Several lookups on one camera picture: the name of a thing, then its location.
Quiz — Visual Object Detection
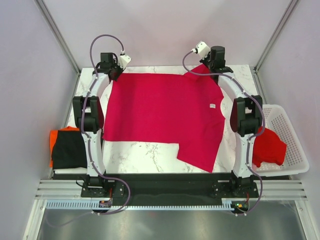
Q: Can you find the red t-shirt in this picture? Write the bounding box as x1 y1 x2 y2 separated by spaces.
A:
252 128 287 168

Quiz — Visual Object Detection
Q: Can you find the aluminium front rail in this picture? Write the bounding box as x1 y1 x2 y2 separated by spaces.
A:
36 180 307 201

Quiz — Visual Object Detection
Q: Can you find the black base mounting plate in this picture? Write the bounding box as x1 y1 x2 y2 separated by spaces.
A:
53 173 290 206

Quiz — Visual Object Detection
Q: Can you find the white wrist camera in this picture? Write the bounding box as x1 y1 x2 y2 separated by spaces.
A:
117 53 132 70
195 41 211 59

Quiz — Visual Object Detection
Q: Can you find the crimson pink t-shirt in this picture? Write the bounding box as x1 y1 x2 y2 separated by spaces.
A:
103 65 225 172

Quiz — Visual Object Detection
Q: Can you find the aluminium frame post left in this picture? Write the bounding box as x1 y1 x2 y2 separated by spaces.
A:
34 0 81 77

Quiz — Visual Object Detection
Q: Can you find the white plastic laundry basket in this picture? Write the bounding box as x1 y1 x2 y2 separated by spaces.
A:
253 104 310 177

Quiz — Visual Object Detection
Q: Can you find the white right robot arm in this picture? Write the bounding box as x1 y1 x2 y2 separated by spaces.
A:
196 41 265 197

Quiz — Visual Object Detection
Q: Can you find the folded black t-shirt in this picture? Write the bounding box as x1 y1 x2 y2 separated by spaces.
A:
52 131 87 170

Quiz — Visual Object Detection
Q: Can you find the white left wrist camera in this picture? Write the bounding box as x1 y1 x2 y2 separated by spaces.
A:
117 53 132 70

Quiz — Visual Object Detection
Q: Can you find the aluminium frame post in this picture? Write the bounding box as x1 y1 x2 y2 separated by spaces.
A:
252 0 300 75
34 0 81 77

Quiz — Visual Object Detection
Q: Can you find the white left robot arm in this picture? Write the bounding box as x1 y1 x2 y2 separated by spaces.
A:
72 52 121 198

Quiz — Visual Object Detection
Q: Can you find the aluminium frame post right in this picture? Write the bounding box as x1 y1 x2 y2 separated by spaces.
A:
252 0 300 75

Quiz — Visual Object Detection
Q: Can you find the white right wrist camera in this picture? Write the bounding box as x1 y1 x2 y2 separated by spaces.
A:
195 41 211 59

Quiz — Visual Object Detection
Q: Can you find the white slotted cable duct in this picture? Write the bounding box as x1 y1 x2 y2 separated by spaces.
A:
45 199 239 211

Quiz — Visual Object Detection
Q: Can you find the white folded t-shirt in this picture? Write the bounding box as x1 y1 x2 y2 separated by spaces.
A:
54 167 87 175

